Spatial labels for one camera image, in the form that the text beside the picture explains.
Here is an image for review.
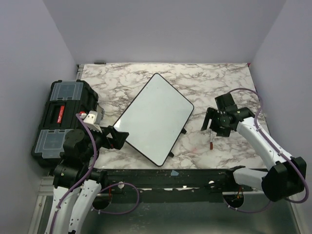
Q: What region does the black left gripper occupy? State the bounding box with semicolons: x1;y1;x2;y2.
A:
81;123;129;162

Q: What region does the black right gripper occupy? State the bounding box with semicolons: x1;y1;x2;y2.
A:
202;106;232;137

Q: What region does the red capped whiteboard marker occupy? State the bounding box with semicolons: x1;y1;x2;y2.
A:
210;133;214;150

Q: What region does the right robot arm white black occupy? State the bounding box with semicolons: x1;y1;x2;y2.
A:
201;93;307;202

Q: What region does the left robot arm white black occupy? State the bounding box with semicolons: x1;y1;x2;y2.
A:
45;126;129;234

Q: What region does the black plastic toolbox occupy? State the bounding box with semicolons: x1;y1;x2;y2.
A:
31;80;98;168

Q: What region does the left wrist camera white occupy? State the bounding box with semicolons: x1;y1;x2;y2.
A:
80;111;103;132

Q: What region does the white whiteboard black frame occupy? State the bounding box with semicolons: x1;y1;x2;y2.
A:
113;73;194;167

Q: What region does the black front mounting rail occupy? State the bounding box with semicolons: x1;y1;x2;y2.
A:
95;169;246;206

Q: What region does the aluminium frame rail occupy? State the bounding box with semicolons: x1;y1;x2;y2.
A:
28;176;54;234

